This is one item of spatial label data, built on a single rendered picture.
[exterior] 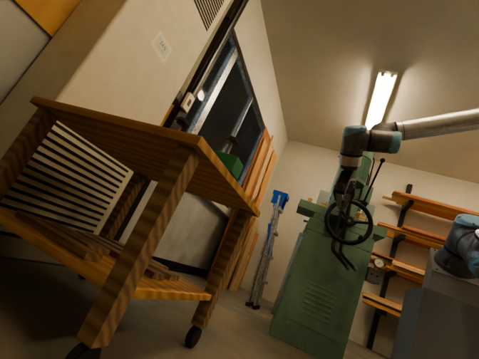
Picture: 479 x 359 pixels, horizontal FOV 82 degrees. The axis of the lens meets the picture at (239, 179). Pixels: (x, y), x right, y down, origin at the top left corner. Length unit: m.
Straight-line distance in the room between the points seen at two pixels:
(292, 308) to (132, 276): 1.45
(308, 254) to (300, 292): 0.24
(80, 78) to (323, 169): 4.19
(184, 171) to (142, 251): 0.19
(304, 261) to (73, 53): 1.68
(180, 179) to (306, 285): 1.47
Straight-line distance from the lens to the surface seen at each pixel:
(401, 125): 1.38
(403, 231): 4.25
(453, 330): 1.62
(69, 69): 1.31
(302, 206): 2.02
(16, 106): 1.38
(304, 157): 5.03
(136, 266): 0.62
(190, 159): 0.63
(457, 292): 1.72
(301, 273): 1.95
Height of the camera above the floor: 0.31
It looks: 16 degrees up
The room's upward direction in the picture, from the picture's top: 24 degrees clockwise
